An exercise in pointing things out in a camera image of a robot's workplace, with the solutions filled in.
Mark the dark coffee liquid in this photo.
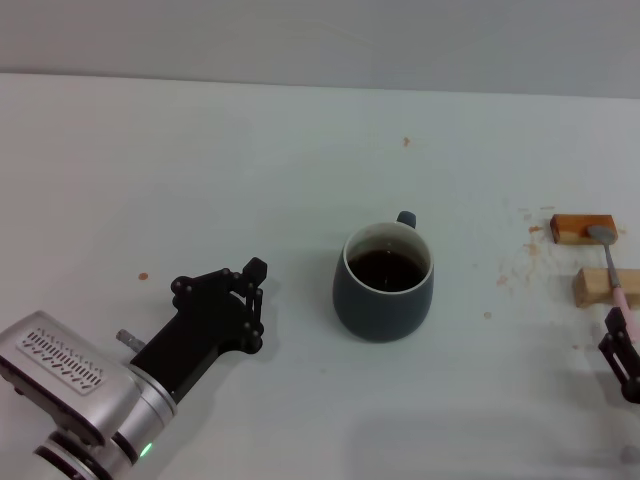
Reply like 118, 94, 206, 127
347, 248, 426, 294

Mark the silver left wrist cable plug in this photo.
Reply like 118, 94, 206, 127
115, 328, 144, 351

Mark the grey ceramic cup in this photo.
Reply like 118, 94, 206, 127
332, 209, 435, 344

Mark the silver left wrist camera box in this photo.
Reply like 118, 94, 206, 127
0, 310, 141, 446

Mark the pink handled metal spoon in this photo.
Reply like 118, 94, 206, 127
585, 224, 640, 344

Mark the light wooden block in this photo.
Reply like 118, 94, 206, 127
571, 267, 640, 310

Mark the dark brown wooden block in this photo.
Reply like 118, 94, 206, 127
549, 213, 619, 246

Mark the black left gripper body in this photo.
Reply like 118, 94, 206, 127
128, 293, 250, 401

